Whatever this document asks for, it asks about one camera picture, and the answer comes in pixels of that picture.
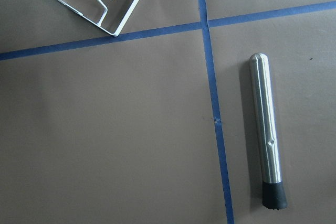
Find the steel muddler black tip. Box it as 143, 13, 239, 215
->
249, 53, 287, 210

